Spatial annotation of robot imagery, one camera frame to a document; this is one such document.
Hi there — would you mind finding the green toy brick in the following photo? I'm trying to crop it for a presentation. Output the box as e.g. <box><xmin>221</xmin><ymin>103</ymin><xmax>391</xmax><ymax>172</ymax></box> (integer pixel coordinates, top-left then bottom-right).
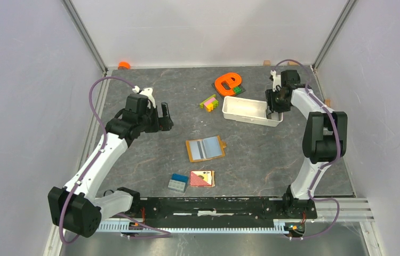
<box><xmin>233</xmin><ymin>86</ymin><xmax>243</xmax><ymax>95</ymax></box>

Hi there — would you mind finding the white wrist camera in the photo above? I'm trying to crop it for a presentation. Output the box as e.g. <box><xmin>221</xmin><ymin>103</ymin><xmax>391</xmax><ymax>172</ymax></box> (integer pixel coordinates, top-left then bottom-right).
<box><xmin>270</xmin><ymin>70</ymin><xmax>282</xmax><ymax>92</ymax></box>
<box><xmin>132</xmin><ymin>86</ymin><xmax>156</xmax><ymax>108</ymax></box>

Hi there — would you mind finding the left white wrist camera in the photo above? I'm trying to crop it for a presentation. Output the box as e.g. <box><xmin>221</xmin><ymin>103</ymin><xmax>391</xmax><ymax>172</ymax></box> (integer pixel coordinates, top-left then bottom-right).
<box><xmin>132</xmin><ymin>86</ymin><xmax>156</xmax><ymax>108</ymax></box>

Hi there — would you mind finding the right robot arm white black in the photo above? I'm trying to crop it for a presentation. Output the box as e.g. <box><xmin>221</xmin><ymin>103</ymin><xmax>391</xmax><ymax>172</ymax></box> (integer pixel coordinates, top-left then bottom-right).
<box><xmin>265</xmin><ymin>70</ymin><xmax>348</xmax><ymax>218</ymax></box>

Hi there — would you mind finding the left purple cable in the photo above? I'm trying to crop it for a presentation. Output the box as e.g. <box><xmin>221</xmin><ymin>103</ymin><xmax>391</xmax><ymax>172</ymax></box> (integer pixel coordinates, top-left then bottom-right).
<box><xmin>58</xmin><ymin>76</ymin><xmax>172</xmax><ymax>245</ymax></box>

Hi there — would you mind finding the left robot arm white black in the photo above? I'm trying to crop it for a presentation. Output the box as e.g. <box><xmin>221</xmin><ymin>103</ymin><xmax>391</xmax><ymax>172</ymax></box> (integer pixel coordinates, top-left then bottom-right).
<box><xmin>48</xmin><ymin>93</ymin><xmax>174</xmax><ymax>243</ymax></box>

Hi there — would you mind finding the colourful toy brick stack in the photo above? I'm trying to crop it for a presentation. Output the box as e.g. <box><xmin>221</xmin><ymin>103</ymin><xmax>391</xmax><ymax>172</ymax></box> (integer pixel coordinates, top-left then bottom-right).
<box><xmin>199</xmin><ymin>94</ymin><xmax>219</xmax><ymax>112</ymax></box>

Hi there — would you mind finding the red playing card deck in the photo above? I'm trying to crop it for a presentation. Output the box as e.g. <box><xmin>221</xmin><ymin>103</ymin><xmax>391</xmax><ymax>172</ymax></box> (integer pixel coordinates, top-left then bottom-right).
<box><xmin>189</xmin><ymin>170</ymin><xmax>215</xmax><ymax>187</ymax></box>

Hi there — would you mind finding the blue grey toy brick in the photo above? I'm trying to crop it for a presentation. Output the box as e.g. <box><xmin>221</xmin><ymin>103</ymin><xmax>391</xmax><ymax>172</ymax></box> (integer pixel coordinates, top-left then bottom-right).
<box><xmin>167</xmin><ymin>173</ymin><xmax>189</xmax><ymax>193</ymax></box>

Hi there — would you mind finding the orange tape roll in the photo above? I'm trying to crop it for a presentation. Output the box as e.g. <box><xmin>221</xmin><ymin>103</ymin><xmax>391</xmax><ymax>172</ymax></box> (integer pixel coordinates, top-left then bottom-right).
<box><xmin>117</xmin><ymin>61</ymin><xmax>131</xmax><ymax>70</ymax></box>

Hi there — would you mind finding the orange plastic letter e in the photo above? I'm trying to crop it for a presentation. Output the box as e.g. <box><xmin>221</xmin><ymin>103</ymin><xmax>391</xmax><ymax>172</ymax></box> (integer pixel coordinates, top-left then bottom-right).
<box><xmin>214</xmin><ymin>73</ymin><xmax>242</xmax><ymax>96</ymax></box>

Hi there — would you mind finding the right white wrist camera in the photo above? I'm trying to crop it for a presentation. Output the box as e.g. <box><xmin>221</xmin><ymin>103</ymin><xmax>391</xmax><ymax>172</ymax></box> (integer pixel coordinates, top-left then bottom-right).
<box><xmin>270</xmin><ymin>70</ymin><xmax>282</xmax><ymax>92</ymax></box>

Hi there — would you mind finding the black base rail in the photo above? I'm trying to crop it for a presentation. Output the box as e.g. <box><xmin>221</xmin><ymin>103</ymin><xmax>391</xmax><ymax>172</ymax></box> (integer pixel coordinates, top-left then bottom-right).
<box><xmin>107</xmin><ymin>196</ymin><xmax>318</xmax><ymax>229</ymax></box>

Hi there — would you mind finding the white plastic tray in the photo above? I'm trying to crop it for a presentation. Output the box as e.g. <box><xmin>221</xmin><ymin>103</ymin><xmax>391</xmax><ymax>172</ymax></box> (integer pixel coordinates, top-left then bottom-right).
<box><xmin>222</xmin><ymin>96</ymin><xmax>283</xmax><ymax>127</ymax></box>

